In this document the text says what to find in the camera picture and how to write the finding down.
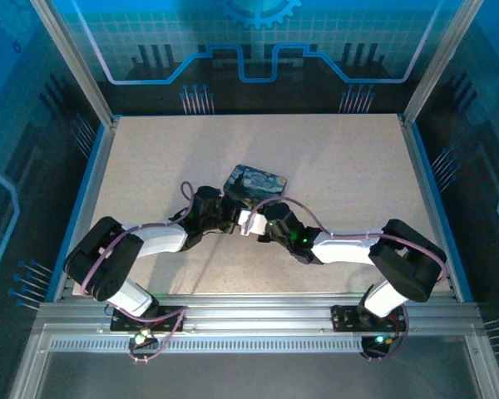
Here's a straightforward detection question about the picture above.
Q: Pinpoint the slotted grey cable duct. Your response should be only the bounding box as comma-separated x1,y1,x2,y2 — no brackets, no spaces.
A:
45,337,372,352

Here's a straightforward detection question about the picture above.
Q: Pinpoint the starry night patterned pouch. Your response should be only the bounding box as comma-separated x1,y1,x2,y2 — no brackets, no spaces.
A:
223,164,289,205

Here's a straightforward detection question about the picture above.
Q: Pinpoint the aluminium table edge front rail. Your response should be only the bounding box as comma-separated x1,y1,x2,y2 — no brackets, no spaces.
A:
37,292,483,334

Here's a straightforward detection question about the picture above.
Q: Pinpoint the aluminium table edge side rail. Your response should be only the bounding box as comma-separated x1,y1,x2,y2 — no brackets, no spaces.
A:
398,113,476,303
52,115,121,301

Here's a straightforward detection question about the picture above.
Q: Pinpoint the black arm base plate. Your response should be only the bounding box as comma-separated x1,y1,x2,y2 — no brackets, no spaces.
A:
330,303,409,333
109,305,188,333

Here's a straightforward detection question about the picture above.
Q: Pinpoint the aluminium frame corner post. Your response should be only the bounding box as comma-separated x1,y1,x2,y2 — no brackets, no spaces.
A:
402,0,484,126
30,0,118,126

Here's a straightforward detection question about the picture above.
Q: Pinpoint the base wiring bundle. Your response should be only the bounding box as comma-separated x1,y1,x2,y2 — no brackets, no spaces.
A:
360,305,409,363
126,306,188,364

